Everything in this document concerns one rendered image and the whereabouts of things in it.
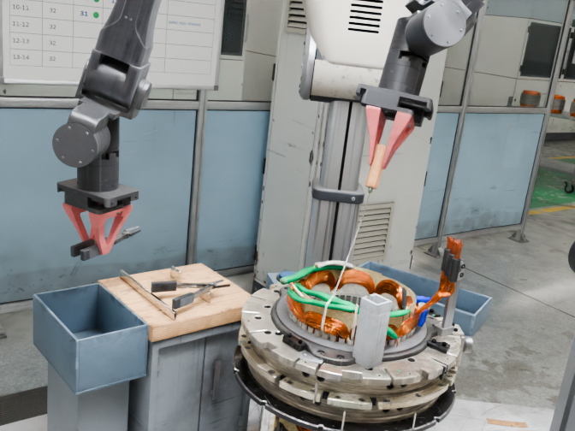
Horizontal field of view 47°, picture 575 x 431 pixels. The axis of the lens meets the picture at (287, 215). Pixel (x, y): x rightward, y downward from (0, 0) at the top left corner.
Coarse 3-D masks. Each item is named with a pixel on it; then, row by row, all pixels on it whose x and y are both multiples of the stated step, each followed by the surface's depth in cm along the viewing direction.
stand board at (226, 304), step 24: (192, 264) 119; (120, 288) 106; (192, 288) 109; (216, 288) 110; (240, 288) 111; (144, 312) 99; (192, 312) 101; (216, 312) 102; (240, 312) 104; (168, 336) 97
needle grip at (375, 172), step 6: (378, 150) 90; (384, 150) 89; (378, 156) 89; (372, 162) 90; (378, 162) 89; (372, 168) 89; (378, 168) 89; (372, 174) 89; (378, 174) 89; (366, 180) 90; (372, 180) 89; (378, 180) 90; (366, 186) 90; (372, 186) 89
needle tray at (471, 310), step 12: (372, 264) 131; (396, 276) 129; (408, 276) 128; (420, 276) 126; (420, 288) 127; (432, 288) 125; (444, 300) 125; (468, 300) 122; (480, 300) 121; (456, 312) 113; (468, 312) 122; (480, 312) 114; (468, 324) 112; (480, 324) 117
